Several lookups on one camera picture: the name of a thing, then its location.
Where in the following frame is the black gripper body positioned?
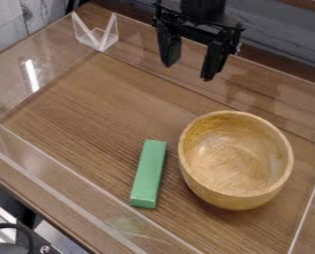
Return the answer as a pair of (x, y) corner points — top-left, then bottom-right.
(153, 0), (244, 55)

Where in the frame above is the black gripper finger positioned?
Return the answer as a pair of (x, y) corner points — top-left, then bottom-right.
(157, 24), (182, 67)
(201, 41), (229, 81)

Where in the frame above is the green rectangular block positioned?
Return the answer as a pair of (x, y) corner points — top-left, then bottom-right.
(129, 140), (168, 209)

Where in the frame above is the brown wooden bowl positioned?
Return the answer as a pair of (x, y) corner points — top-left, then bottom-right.
(178, 110), (293, 210)

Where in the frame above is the clear acrylic corner bracket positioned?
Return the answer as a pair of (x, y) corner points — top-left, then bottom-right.
(71, 13), (118, 53)

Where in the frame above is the clear acrylic front wall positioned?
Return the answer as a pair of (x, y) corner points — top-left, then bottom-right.
(0, 124), (202, 254)

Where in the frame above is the black cable bottom left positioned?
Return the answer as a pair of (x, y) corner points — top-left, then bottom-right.
(0, 222), (36, 254)

